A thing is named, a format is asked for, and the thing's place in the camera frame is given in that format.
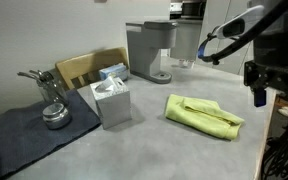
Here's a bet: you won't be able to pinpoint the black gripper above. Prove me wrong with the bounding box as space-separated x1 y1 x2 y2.
243 29 288 108

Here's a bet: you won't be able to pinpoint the yellow microfibre towel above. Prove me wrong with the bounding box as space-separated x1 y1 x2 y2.
163 93 246 141

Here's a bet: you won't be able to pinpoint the white cabinet doors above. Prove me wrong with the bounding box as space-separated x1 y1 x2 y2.
195 0 255 76

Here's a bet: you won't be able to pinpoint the grey counter cabinet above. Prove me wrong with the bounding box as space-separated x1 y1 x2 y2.
169 18 203 62

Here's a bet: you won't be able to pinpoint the microwave oven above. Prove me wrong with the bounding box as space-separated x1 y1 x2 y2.
180 0 208 20

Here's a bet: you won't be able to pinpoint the small white appliance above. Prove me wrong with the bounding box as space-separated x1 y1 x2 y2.
169 1 183 20

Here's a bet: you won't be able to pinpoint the grey coffee machine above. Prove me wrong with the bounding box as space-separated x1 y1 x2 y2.
125 19 179 84

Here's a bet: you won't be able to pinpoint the blue cardboard box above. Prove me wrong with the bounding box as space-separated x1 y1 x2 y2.
98 62 129 82

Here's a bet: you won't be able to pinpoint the grey tissue box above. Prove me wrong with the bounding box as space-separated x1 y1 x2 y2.
89 77 133 130

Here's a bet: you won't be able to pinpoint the white tissue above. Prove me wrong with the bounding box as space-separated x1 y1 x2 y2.
95 75 119 93

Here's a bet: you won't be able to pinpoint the glass jar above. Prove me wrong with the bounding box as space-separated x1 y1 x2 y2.
37 71 70 108

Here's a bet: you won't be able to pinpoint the round steel container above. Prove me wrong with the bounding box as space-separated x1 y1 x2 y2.
42 102 73 130

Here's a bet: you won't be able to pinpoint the dark blue cloth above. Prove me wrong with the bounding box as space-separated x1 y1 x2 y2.
0 88 102 179

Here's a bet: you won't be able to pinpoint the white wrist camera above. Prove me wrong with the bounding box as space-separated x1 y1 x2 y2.
213 4 266 40

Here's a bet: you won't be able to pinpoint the black cable bundle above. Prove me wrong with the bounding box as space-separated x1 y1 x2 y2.
262 125 288 180

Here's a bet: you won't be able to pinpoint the blue cable tape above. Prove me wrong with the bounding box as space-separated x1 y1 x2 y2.
197 41 208 60

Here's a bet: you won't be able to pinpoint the metal utensil handle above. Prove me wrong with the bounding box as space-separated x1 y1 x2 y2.
16 70 44 82
28 68 55 84

